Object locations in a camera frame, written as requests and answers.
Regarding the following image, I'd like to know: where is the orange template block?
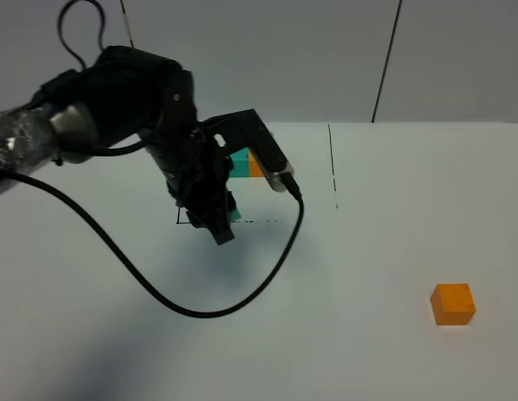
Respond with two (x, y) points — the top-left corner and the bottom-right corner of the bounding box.
(247, 150), (264, 178)

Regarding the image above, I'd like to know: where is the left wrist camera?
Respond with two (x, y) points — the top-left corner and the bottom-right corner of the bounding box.
(202, 109), (302, 200)

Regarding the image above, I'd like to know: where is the teal template block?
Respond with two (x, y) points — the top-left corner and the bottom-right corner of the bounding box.
(230, 148), (250, 178)

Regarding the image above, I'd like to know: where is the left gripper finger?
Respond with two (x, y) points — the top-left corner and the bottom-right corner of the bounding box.
(186, 209), (205, 228)
(200, 190), (236, 246)

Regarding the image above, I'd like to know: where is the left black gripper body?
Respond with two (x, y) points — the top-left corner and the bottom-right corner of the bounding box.
(144, 124), (234, 217)

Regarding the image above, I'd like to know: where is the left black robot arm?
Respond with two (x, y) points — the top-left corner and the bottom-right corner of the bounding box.
(0, 46), (235, 244)

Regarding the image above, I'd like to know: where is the left black camera cable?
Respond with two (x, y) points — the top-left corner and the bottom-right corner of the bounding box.
(0, 166), (305, 319)

